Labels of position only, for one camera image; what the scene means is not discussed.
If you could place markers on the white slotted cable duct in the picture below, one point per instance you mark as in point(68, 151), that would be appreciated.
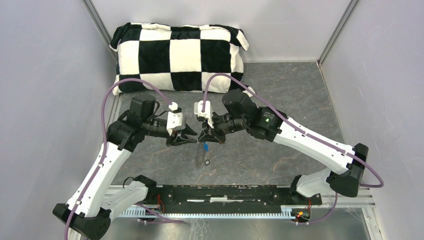
point(283, 213)

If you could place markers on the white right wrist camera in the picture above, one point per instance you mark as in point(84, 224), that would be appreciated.
point(203, 112)

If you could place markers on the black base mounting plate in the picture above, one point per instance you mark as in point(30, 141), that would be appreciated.
point(226, 199)

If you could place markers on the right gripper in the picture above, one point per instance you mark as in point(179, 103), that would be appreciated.
point(205, 136)

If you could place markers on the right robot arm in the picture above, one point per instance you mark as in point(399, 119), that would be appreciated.
point(343, 172)

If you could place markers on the aluminium frame rail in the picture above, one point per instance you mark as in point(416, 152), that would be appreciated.
point(364, 198)

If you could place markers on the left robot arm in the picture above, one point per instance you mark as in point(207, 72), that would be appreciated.
point(88, 213)

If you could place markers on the black and white checkered pillow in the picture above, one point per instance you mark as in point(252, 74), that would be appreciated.
point(184, 58)

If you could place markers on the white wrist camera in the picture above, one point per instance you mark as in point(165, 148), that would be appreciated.
point(203, 112)
point(176, 120)

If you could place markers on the blue key fob tag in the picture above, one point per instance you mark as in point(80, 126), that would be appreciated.
point(205, 147)

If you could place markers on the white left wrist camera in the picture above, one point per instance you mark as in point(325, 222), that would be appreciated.
point(176, 120)

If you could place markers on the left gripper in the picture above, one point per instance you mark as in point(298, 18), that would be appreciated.
point(171, 139)

